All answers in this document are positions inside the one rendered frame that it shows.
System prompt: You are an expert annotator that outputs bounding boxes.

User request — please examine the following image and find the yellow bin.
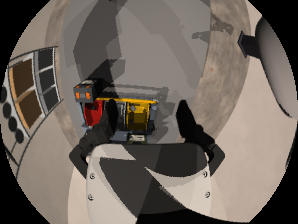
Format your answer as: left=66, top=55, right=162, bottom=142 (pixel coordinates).
left=127, top=102, right=149, bottom=130

